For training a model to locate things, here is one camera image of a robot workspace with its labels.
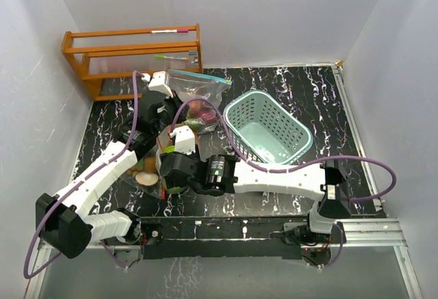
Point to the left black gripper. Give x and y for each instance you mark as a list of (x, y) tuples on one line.
[(182, 113)]

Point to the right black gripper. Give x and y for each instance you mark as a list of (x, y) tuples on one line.
[(191, 156)]

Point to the green lime fruit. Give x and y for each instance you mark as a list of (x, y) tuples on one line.
[(169, 149)]

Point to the orange-zipper clear bag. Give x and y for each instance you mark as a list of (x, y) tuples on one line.
[(156, 191), (179, 164)]

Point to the orange fruit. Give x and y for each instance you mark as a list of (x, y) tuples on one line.
[(149, 165)]

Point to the white round bun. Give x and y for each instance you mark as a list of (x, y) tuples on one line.
[(146, 179)]

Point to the red apple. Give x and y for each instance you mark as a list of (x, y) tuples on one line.
[(195, 108)]

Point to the green yellow mango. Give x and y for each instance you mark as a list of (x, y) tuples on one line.
[(195, 124)]

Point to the blue-zipper clear bag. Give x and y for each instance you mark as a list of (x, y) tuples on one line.
[(196, 86)]

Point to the magenta round fruit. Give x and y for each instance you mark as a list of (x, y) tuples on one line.
[(208, 117)]

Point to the light blue plastic basket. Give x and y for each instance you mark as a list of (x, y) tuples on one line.
[(264, 131)]

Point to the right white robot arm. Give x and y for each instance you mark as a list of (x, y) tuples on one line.
[(323, 183)]

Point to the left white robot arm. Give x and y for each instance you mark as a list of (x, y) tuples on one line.
[(63, 220)]

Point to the green marker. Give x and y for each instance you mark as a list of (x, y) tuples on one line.
[(165, 57)]

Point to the orange wooden shelf rack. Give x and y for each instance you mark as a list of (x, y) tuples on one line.
[(96, 56)]

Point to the pink white marker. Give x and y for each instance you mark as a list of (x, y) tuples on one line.
[(170, 31)]

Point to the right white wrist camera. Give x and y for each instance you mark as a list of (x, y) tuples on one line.
[(184, 140)]

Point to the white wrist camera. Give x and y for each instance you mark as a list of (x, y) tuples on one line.
[(184, 140), (159, 82)]

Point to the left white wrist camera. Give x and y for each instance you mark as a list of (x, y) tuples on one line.
[(159, 82)]

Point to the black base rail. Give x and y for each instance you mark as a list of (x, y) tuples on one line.
[(172, 237)]

